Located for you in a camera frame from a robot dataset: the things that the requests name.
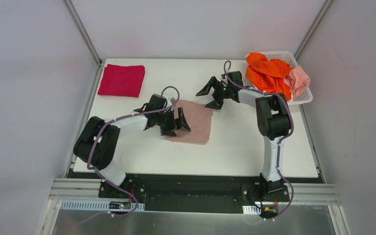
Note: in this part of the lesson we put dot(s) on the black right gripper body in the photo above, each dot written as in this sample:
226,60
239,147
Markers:
218,93

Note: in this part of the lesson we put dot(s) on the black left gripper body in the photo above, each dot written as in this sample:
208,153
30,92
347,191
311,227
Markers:
172,122

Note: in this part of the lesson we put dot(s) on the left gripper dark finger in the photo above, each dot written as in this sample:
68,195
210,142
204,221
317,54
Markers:
181,122
168,133

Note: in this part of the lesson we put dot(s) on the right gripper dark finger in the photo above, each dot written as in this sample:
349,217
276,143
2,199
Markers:
206,89
215,104

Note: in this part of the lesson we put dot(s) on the beige pink printed t-shirt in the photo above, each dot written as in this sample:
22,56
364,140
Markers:
199,120

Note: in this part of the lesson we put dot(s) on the orange t-shirt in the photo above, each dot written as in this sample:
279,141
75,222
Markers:
268,75

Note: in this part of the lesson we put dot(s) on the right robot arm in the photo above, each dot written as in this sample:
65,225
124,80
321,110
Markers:
274,121

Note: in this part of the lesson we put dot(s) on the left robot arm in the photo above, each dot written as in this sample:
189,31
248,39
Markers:
97,142

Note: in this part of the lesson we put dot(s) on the folded red t-shirt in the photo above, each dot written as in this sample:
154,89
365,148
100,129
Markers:
122,80

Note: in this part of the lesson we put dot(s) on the light pink t-shirt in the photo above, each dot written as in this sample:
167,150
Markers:
298,80

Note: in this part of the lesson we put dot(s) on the white plastic laundry basket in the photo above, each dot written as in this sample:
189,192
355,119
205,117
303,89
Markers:
306,96

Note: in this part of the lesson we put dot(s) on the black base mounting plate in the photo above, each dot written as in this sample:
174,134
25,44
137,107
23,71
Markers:
204,194

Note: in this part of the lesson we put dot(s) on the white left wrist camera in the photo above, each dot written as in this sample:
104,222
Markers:
173,101

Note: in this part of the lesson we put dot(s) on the right corner aluminium post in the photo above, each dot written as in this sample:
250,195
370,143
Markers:
313,27

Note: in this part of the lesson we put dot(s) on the corner aluminium post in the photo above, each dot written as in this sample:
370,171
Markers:
313,27
82,30

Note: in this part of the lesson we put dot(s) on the aluminium frame rail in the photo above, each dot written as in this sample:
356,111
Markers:
88,206

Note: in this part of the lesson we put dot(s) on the left corner aluminium post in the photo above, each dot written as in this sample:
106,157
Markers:
82,30

